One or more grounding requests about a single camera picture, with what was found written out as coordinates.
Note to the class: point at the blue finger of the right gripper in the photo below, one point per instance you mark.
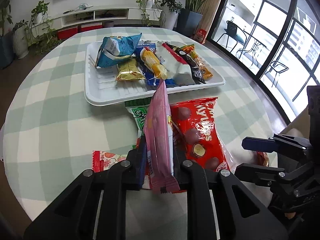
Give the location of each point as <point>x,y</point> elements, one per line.
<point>259,145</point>
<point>259,175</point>

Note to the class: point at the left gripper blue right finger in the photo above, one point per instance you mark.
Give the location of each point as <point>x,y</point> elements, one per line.
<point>182,173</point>

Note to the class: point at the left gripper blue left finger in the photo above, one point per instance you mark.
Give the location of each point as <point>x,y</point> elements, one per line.
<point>137,158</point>

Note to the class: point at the red star foil snack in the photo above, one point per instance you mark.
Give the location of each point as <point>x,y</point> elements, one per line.
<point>262,159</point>

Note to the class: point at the pink snack wrapper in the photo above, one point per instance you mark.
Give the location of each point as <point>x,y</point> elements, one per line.
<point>159,141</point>

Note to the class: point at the red chocolate ball bag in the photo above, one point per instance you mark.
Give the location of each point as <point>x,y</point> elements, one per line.
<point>194,120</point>

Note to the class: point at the green seaweed snack pack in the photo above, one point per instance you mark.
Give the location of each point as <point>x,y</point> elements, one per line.
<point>138,117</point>

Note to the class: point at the gold foil snack pack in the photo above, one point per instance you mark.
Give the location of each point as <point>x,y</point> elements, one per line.
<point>128,71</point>

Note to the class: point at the black cereal snack pack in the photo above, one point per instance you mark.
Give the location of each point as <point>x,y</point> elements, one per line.
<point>195,71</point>

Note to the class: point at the white red long snack pack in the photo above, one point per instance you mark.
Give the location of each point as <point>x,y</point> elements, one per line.
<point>177,68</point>

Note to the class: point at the blue yellow chip bag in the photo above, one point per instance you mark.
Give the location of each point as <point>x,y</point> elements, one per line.
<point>153,63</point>

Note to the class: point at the light blue chip bag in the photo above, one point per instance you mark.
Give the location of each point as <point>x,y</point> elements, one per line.
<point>116,49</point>

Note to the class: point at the orange apple snack stick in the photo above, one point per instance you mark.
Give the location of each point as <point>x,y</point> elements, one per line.
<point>190,50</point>

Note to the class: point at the red white strawberry candy pack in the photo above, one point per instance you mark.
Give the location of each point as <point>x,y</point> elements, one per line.
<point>102,160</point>

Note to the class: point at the white plastic tray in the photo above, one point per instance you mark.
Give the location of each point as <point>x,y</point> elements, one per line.
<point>102,89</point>

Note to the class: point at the dark blue cookie pack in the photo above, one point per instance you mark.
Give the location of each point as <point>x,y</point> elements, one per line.
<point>151,80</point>

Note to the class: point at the green white checkered tablecloth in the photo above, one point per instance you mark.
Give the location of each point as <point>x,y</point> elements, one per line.
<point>50,130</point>

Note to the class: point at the black balcony chair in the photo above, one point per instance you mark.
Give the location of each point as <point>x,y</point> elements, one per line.
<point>235,32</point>

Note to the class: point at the red box on floor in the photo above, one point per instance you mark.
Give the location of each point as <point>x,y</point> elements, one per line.
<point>200,36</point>

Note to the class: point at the red storage bin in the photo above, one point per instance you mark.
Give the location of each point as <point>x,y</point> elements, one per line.
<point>91,26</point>
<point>67,33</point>

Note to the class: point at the white plant pot right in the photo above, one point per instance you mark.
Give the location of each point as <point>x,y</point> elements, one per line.
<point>168,19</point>

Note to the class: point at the dark blue plant pot right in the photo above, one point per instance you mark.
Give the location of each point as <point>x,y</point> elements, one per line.
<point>187,22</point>

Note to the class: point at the dark blue plant pot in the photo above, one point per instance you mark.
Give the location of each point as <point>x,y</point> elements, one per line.
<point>6,50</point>
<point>187,22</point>

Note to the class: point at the white tv cabinet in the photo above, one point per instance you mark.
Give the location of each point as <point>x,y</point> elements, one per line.
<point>99,14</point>

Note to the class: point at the white ribbed plant pot left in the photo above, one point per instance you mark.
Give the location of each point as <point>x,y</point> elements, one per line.
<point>20,43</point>

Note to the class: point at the dark blue plant pot left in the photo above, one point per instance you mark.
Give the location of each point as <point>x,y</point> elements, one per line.
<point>6,50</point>

